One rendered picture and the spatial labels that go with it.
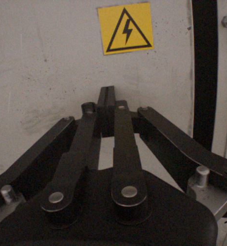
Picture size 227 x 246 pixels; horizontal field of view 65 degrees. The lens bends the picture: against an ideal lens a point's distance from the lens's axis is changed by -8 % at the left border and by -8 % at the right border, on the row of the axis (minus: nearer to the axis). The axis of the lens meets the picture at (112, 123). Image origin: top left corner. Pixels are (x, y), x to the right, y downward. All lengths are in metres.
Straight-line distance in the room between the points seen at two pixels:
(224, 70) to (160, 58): 0.09
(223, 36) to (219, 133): 0.13
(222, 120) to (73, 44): 0.22
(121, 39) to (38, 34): 0.09
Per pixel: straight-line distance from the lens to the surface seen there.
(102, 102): 0.17
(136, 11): 0.22
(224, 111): 0.29
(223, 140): 0.31
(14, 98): 0.26
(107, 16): 0.22
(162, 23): 0.23
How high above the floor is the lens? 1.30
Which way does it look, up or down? 24 degrees down
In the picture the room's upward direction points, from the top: 8 degrees counter-clockwise
